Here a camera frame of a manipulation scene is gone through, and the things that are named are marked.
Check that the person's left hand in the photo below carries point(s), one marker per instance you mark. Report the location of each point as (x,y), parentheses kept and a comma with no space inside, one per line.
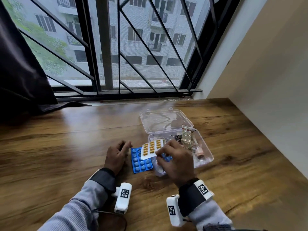
(116,157)

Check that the person's right hand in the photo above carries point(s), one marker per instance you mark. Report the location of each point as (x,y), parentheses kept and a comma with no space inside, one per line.
(179,163)

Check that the blue blister pack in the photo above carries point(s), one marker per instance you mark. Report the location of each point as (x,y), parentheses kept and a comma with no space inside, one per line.
(167,157)
(140,163)

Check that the silver blister strip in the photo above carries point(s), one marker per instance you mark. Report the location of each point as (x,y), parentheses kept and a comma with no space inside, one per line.
(187,135)

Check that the orange pill blister pack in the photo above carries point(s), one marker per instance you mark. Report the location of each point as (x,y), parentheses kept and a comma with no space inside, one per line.
(151,147)

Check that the clear plastic medicine box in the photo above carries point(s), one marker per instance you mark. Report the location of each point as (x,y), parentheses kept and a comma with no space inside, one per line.
(163,121)

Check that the person's right forearm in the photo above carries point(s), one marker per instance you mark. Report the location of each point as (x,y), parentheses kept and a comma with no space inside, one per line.
(209,216)

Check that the person's left forearm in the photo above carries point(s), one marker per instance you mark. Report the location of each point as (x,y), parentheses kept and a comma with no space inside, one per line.
(74,209)

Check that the grey apartment building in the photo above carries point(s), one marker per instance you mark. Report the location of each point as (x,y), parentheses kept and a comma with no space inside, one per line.
(137,50)

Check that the grey window sash bar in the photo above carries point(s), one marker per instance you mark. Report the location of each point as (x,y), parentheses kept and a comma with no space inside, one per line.
(106,45)

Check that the dark curtain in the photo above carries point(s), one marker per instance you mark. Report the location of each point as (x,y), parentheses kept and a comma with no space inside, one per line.
(21,81)

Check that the green tree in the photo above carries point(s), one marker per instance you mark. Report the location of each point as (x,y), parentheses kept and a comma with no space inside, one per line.
(48,52)

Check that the black metal window grille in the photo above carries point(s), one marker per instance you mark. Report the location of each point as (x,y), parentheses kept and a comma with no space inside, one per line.
(57,21)

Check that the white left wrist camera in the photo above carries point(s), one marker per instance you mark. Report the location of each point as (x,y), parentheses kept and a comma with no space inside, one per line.
(122,199)

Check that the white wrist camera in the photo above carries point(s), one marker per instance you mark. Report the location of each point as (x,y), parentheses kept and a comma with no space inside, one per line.
(174,211)
(122,199)

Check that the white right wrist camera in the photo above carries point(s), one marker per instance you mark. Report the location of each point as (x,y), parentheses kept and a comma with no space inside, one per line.
(174,211)

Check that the black window frame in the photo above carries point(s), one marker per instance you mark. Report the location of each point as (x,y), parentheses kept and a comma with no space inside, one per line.
(87,45)

